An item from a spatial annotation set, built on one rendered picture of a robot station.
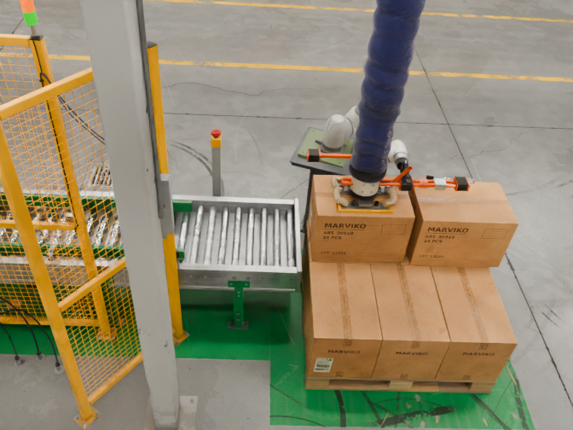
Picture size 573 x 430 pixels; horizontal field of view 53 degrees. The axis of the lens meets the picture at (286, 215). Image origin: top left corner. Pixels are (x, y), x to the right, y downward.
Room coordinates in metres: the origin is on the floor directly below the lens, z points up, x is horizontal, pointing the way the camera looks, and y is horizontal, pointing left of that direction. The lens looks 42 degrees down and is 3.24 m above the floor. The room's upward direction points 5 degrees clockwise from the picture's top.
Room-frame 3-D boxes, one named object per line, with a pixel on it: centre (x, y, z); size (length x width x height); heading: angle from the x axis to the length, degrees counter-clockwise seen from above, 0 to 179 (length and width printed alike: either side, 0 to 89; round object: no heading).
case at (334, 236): (2.79, -0.47, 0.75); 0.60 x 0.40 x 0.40; 96
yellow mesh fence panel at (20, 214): (1.96, 0.86, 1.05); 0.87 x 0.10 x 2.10; 146
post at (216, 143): (3.21, 0.53, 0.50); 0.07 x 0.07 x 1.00; 4
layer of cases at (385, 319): (2.51, -0.78, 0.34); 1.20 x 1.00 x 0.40; 94
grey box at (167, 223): (1.79, 0.59, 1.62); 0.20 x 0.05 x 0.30; 94
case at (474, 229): (2.83, -1.11, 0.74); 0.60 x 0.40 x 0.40; 95
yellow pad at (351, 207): (2.67, -0.47, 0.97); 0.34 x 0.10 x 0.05; 96
